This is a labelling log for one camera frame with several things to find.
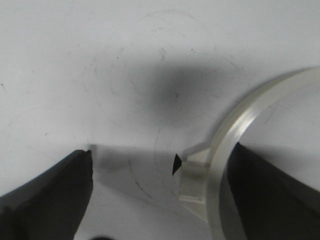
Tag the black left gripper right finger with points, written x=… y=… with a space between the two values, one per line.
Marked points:
x=255 y=201

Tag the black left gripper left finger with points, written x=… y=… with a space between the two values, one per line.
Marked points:
x=52 y=205

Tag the white half pipe clamp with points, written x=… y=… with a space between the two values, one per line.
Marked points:
x=225 y=155

